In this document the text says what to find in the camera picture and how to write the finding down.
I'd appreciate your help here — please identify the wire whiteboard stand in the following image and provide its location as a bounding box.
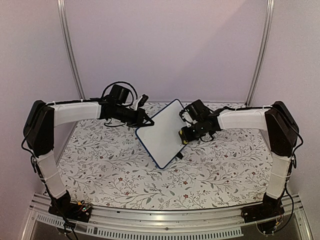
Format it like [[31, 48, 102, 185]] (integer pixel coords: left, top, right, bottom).
[[176, 152, 183, 159]]

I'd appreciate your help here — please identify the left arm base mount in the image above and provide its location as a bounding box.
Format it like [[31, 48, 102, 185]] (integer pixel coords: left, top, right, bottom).
[[48, 200, 93, 223]]

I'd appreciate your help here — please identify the right aluminium frame post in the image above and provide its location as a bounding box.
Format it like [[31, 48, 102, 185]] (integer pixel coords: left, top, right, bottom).
[[245, 0, 275, 106]]

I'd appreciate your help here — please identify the left black cable loop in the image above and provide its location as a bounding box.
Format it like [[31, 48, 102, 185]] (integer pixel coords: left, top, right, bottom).
[[101, 81, 140, 106]]

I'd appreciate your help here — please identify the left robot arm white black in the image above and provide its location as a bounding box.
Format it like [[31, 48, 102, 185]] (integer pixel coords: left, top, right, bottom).
[[21, 98, 155, 217]]

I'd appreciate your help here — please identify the front aluminium rail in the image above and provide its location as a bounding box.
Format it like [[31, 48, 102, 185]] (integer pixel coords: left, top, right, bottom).
[[21, 193, 316, 240]]

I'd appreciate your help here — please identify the yellow black eraser sponge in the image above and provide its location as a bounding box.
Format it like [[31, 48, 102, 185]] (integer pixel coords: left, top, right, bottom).
[[178, 129, 189, 145]]

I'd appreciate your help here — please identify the small blue-framed whiteboard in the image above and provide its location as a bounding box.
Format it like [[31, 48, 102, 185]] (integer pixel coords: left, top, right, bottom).
[[135, 99, 186, 169]]

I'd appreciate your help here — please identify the floral patterned table mat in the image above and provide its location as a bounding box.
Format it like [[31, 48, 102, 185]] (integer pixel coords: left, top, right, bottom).
[[47, 101, 286, 211]]

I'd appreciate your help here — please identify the right black cable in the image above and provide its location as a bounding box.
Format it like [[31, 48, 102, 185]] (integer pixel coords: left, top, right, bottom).
[[272, 109, 305, 171]]

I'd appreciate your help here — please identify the left aluminium frame post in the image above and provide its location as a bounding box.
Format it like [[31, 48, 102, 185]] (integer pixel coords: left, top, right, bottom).
[[56, 0, 85, 99]]

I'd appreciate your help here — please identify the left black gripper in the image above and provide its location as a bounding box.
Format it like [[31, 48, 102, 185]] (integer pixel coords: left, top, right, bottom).
[[115, 105, 155, 129]]

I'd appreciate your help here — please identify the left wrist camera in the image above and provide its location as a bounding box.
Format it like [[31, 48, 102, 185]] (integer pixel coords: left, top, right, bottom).
[[130, 94, 149, 111]]

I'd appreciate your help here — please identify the aluminium frame post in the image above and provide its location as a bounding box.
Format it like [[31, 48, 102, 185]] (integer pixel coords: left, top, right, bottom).
[[56, 0, 85, 99], [245, 0, 275, 106]]

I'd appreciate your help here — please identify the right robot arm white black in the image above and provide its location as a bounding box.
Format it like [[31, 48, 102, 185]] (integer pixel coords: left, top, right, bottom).
[[179, 100, 303, 218]]

